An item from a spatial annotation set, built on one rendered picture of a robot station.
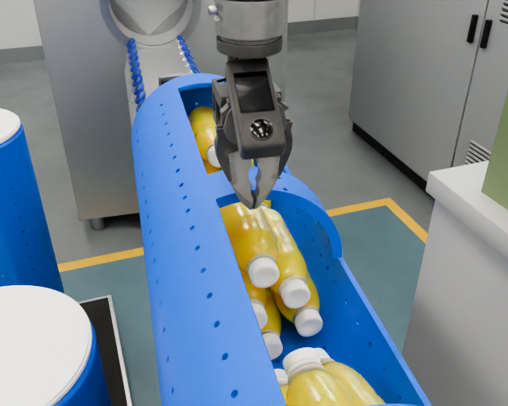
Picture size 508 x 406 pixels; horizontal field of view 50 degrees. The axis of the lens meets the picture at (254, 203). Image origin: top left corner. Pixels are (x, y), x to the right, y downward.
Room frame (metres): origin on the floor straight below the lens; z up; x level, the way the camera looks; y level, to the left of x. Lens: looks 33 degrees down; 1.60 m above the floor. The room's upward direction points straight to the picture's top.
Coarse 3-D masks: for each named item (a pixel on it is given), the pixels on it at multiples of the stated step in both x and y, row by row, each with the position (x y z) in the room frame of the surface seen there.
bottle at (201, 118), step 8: (192, 112) 1.03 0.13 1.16; (200, 112) 1.02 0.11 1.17; (208, 112) 1.01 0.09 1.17; (192, 120) 1.00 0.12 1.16; (200, 120) 0.98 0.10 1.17; (208, 120) 0.97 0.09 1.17; (192, 128) 0.98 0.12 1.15; (200, 128) 0.94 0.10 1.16; (208, 128) 0.93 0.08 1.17; (200, 136) 0.92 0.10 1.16; (208, 136) 0.91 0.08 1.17; (200, 144) 0.91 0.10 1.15; (208, 144) 0.90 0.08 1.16; (200, 152) 0.90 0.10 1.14; (208, 160) 0.90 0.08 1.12
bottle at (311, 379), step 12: (300, 372) 0.38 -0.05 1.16; (312, 372) 0.37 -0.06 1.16; (324, 372) 0.37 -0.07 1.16; (300, 384) 0.36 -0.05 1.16; (312, 384) 0.35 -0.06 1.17; (324, 384) 0.35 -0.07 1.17; (336, 384) 0.36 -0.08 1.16; (288, 396) 0.35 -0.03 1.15; (300, 396) 0.34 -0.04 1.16; (312, 396) 0.34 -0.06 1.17; (324, 396) 0.34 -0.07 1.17; (336, 396) 0.34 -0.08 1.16; (348, 396) 0.35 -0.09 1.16
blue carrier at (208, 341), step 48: (192, 96) 1.05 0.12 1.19; (144, 144) 0.87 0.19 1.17; (192, 144) 0.76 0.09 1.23; (144, 192) 0.74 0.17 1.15; (192, 192) 0.63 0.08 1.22; (288, 192) 0.62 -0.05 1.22; (144, 240) 0.65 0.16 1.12; (192, 240) 0.53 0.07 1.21; (336, 240) 0.63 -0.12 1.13; (192, 288) 0.45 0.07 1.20; (240, 288) 0.42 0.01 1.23; (336, 288) 0.62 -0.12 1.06; (192, 336) 0.39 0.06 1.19; (240, 336) 0.36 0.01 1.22; (288, 336) 0.60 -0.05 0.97; (336, 336) 0.56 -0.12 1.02; (384, 336) 0.48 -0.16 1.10; (192, 384) 0.34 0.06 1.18; (240, 384) 0.31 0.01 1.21; (384, 384) 0.45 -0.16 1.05
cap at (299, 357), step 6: (306, 348) 0.40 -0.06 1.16; (312, 348) 0.40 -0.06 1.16; (288, 354) 0.40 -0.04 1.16; (294, 354) 0.39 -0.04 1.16; (300, 354) 0.39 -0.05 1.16; (306, 354) 0.39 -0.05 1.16; (312, 354) 0.39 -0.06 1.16; (288, 360) 0.39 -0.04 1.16; (294, 360) 0.39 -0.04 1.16; (300, 360) 0.39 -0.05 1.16; (306, 360) 0.39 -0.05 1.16; (312, 360) 0.39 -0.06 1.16; (318, 360) 0.39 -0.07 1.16; (288, 366) 0.39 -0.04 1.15; (294, 366) 0.38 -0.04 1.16; (288, 372) 0.38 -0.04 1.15
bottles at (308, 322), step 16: (256, 288) 0.59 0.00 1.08; (256, 304) 0.56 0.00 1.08; (272, 304) 0.62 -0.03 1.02; (272, 320) 0.59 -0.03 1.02; (288, 320) 0.60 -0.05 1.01; (304, 320) 0.56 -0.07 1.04; (320, 320) 0.57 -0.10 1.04; (272, 336) 0.56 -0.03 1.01; (304, 336) 0.56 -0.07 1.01; (272, 352) 0.55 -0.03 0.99; (288, 384) 0.43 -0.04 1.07
